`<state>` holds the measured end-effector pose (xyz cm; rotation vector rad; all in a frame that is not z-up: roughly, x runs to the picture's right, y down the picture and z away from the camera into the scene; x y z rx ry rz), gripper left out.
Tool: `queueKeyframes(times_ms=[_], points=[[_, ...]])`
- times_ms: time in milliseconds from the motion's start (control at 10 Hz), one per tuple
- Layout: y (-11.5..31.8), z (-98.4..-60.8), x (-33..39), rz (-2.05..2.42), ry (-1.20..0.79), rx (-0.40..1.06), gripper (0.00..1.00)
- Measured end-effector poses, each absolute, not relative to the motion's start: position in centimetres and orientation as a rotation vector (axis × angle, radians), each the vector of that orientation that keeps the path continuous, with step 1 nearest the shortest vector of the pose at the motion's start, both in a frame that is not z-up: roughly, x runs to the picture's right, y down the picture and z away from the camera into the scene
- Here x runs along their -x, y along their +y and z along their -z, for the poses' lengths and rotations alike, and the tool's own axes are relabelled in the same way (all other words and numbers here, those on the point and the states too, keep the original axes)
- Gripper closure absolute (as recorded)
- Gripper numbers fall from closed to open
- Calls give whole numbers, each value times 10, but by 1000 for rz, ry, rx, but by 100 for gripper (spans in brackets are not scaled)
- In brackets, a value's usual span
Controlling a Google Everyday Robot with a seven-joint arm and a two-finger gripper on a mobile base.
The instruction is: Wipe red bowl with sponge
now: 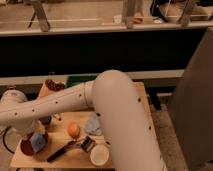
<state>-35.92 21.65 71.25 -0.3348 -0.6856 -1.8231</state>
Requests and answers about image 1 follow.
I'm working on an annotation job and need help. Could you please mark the white cup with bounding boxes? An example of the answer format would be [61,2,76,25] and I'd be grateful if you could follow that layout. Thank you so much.
[90,144,109,166]

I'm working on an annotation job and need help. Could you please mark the black metal scraper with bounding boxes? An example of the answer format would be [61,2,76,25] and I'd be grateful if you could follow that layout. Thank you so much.
[80,136,95,153]

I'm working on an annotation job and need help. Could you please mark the grey cabinet panel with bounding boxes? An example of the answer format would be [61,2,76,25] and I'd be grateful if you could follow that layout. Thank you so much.
[168,27,213,171]

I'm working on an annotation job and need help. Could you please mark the black cable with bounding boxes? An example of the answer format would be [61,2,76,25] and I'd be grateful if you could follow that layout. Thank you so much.
[1,127,16,155]

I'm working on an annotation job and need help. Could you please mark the blue grey cloth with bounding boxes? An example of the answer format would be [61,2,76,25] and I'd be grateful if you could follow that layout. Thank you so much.
[84,113,102,136]

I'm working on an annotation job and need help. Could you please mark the orange fruit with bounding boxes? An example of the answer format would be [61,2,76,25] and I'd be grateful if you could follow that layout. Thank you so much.
[67,123,80,139]

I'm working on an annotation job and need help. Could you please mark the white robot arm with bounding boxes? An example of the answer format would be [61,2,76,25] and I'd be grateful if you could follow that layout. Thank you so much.
[0,70,168,171]

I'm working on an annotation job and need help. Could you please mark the green tray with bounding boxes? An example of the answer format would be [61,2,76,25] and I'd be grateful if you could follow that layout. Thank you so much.
[65,76,95,88]

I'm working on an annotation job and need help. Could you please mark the red bowl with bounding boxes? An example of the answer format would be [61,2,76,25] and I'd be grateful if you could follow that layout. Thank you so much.
[20,133,48,156]

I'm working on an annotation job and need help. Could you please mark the black handled knife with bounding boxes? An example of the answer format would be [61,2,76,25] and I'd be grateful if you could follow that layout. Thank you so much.
[46,141,76,163]

